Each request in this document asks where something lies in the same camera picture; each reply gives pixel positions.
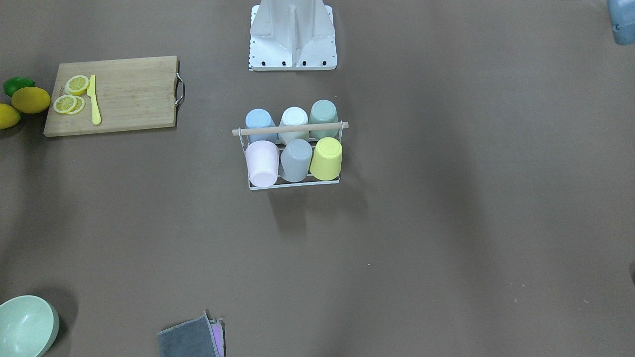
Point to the pink plastic cup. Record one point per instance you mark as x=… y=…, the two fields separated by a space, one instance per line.
x=262 y=158

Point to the sage green cup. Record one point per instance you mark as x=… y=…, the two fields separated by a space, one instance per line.
x=323 y=111

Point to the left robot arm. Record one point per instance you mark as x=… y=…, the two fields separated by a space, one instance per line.
x=622 y=17

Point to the yellow cup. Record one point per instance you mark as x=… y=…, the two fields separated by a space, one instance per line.
x=326 y=163

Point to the grey cup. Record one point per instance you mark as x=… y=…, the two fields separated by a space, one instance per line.
x=295 y=160

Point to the white cup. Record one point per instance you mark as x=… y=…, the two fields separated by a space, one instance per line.
x=293 y=116

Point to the light blue cup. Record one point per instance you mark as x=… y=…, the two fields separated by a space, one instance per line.
x=260 y=118

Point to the purple cloth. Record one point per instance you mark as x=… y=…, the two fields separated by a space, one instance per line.
x=217 y=329

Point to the bamboo cutting board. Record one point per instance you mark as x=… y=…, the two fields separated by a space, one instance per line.
x=132 y=94

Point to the grey folded cloth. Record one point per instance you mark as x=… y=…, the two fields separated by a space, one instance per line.
x=192 y=338

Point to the yellow plastic knife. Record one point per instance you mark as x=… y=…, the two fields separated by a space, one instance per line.
x=92 y=94

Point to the lemon slice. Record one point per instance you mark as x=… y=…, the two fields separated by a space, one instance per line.
x=79 y=105
x=77 y=85
x=65 y=104

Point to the yellow lemon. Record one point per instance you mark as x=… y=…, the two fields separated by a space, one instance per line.
x=31 y=100
x=9 y=116

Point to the green lime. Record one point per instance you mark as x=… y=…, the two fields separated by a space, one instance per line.
x=10 y=86

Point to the mint green bowl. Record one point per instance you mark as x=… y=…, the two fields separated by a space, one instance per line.
x=28 y=326

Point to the white wire cup rack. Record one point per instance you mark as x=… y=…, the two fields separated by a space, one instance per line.
x=242 y=134

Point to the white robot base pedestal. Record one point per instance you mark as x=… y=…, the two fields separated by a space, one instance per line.
x=292 y=35

